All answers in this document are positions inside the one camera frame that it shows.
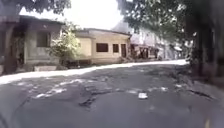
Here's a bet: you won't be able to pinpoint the grey concrete road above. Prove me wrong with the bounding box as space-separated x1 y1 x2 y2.
0 59 224 128

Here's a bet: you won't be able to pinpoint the leafy green bush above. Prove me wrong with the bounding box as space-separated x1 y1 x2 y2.
47 22 83 66

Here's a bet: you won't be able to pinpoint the row of buildings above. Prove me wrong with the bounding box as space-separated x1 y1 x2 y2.
129 27 188 61

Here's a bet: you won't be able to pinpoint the overhanging tree branches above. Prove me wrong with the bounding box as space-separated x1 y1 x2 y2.
0 0 72 18

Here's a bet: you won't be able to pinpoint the grey concrete house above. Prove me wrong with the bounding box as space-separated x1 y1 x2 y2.
0 14 65 73

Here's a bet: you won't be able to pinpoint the overhanging leafy tree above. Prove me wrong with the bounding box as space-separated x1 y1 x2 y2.
116 0 202 45

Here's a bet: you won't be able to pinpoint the beige single-storey building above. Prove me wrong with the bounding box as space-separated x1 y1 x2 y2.
74 27 132 65

